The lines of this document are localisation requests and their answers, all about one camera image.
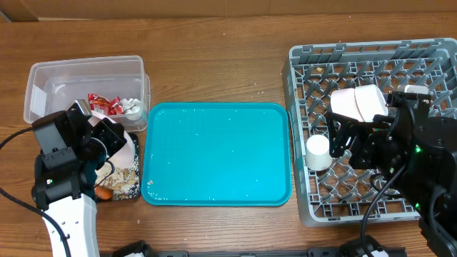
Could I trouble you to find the dumped rice and peanuts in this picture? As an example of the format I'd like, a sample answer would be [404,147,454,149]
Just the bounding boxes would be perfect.
[94,153,140,201]

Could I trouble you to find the white tissue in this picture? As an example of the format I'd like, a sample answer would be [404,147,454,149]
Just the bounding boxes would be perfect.
[121,99,141,115]

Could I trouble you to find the white paper cup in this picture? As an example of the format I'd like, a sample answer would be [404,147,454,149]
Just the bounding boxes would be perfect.
[305,135,333,171]

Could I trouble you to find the clear plastic bin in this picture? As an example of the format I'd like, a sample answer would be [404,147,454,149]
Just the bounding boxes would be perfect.
[24,56,151,131]

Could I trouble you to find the teal plastic tray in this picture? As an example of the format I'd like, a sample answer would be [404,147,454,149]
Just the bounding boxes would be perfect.
[141,102,292,206]

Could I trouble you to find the white plate with food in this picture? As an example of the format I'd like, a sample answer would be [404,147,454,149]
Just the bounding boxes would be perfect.
[89,111,135,169]

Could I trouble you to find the black plastic bin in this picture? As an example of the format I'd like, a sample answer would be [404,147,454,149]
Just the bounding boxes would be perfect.
[93,131,141,203]

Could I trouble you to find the red snack wrapper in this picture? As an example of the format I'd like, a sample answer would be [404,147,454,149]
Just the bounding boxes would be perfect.
[88,94,124,116]

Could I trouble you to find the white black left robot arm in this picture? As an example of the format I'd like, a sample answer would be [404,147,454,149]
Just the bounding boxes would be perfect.
[32,99,128,256]

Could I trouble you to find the white bowl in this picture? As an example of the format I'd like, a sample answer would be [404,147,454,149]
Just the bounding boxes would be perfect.
[355,84,388,122]
[330,88,363,122]

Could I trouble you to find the orange carrot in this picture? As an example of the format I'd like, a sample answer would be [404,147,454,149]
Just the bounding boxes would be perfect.
[94,186,113,201]

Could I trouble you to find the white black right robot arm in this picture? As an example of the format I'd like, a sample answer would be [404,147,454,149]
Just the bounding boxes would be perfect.
[326,91,456,256]

